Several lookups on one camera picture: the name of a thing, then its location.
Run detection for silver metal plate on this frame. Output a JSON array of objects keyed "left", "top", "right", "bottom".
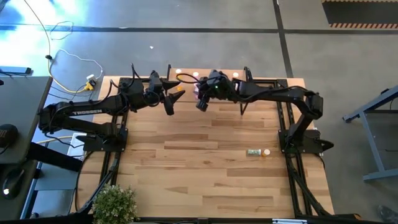
[{"left": 272, "top": 218, "right": 308, "bottom": 224}]

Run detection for black desk leg beam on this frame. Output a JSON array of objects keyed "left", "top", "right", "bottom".
[{"left": 27, "top": 142, "right": 84, "bottom": 172}]

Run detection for black computer mouse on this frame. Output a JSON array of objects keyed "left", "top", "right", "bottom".
[{"left": 1, "top": 167, "right": 25, "bottom": 200}]

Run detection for yellow extension cable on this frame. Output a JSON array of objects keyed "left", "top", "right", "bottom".
[{"left": 24, "top": 0, "right": 95, "bottom": 94}]

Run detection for person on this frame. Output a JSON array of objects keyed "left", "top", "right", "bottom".
[{"left": 377, "top": 204, "right": 398, "bottom": 223}]

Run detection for blue grey metal stand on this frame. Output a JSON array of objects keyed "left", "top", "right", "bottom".
[{"left": 343, "top": 86, "right": 398, "bottom": 183}]

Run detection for white paper sheet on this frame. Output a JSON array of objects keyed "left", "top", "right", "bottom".
[{"left": 67, "top": 133, "right": 91, "bottom": 157}]

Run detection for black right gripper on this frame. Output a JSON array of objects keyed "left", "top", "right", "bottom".
[{"left": 195, "top": 70, "right": 237, "bottom": 113}]

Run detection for wooden shelf black metal legs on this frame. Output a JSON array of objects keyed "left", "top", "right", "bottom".
[{"left": 164, "top": 64, "right": 253, "bottom": 116}]

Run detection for grey desk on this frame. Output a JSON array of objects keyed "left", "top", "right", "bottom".
[{"left": 0, "top": 76, "right": 53, "bottom": 165}]

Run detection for white cable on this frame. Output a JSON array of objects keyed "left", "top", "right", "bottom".
[{"left": 49, "top": 48, "right": 104, "bottom": 80}]

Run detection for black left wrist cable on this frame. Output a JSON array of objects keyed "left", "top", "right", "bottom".
[{"left": 130, "top": 63, "right": 141, "bottom": 80}]

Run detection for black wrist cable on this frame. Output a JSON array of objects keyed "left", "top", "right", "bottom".
[
  {"left": 130, "top": 63, "right": 141, "bottom": 80},
  {"left": 175, "top": 72, "right": 206, "bottom": 85}
]

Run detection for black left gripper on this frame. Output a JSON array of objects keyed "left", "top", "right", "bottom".
[{"left": 143, "top": 70, "right": 187, "bottom": 116}]

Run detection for green artificial potted plant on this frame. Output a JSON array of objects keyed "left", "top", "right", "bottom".
[{"left": 91, "top": 183, "right": 138, "bottom": 224}]

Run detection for black mat hazard stripe edge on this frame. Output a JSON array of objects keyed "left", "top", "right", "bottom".
[{"left": 322, "top": 0, "right": 398, "bottom": 29}]

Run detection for black aluminium extrusion frame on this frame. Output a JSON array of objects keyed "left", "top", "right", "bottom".
[{"left": 70, "top": 76, "right": 335, "bottom": 224}]

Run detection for black round case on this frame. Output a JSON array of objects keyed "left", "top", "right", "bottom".
[{"left": 0, "top": 123, "right": 19, "bottom": 149}]

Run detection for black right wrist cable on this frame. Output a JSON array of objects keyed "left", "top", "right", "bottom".
[{"left": 175, "top": 72, "right": 206, "bottom": 85}]

